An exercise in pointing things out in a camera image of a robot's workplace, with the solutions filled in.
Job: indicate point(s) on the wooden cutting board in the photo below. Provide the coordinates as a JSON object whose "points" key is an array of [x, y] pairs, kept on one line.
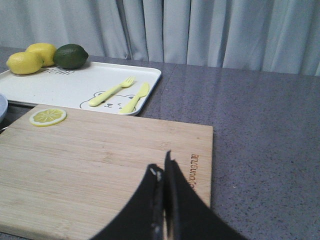
{"points": [[68, 180]]}

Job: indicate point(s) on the yellow plastic fork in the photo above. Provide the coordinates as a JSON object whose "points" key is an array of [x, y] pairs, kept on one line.
{"points": [[103, 96]]}

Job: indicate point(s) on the light blue plate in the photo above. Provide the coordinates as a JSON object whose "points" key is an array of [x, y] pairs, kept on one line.
{"points": [[3, 107]]}

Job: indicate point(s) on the rear yellow lemon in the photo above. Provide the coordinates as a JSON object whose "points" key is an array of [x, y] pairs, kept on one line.
{"points": [[45, 50]]}

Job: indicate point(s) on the lemon slice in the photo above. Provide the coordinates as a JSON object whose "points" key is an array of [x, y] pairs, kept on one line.
{"points": [[47, 117]]}

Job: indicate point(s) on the grey curtain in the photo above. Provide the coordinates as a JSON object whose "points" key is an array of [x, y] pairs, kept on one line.
{"points": [[266, 35]]}

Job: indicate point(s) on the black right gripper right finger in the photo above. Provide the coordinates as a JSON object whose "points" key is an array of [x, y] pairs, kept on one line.
{"points": [[187, 216]]}

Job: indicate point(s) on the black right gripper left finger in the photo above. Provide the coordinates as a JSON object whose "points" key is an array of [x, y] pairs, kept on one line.
{"points": [[142, 218]]}

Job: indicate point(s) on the white bear tray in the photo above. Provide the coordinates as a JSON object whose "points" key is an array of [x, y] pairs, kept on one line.
{"points": [[75, 88]]}

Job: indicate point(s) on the front yellow lemon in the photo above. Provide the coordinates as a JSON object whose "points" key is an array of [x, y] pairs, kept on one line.
{"points": [[24, 63]]}

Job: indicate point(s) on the yellow lemon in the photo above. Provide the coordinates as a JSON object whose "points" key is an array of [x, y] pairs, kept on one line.
{"points": [[45, 50], [24, 63]]}

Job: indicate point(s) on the yellow plastic knife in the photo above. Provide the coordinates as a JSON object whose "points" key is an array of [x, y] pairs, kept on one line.
{"points": [[129, 107]]}

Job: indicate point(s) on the green lime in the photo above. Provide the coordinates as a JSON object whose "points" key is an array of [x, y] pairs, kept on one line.
{"points": [[70, 56]]}

